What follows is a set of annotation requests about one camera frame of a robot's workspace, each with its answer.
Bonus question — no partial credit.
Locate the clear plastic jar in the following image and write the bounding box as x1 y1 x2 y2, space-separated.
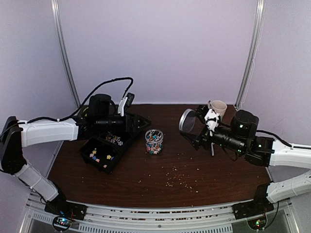
145 129 164 155

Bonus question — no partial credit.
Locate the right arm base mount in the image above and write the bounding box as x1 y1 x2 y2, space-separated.
232 194 274 220

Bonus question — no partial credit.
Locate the right aluminium frame post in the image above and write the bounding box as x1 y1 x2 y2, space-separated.
234 0 265 110

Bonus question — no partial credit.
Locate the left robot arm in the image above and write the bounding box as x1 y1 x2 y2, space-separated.
0 93 151 216

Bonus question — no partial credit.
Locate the patterned ceramic mug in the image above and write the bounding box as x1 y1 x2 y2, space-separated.
207 100 227 120

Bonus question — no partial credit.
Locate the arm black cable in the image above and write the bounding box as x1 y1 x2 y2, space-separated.
24 77 135 122
256 130 292 148

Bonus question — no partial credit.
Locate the pile of star candies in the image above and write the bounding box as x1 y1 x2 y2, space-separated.
89 148 115 168

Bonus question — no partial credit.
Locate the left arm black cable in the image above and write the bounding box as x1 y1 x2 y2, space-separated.
24 77 135 122

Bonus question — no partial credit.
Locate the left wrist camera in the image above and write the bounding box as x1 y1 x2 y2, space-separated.
118 93 135 117

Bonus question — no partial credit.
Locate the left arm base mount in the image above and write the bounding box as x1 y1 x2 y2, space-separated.
44 191 87 220

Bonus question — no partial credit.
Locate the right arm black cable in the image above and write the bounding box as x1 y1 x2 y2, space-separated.
256 130 292 148

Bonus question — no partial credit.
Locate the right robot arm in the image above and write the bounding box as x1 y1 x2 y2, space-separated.
179 105 311 169

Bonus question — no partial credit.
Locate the left aluminium frame post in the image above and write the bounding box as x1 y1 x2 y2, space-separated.
51 0 81 107

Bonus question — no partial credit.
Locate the aluminium frame post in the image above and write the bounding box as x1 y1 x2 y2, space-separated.
51 0 81 107
234 0 265 110

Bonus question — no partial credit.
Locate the pile of swirl lollipops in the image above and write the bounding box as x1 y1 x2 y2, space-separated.
105 134 123 146

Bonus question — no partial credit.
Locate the black three-compartment candy tray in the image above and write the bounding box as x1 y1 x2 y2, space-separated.
78 132 134 174

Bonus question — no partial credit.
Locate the metal scoop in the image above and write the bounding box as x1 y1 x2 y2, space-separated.
210 143 215 156

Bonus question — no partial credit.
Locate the front aluminium rail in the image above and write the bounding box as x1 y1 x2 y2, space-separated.
18 193 300 233

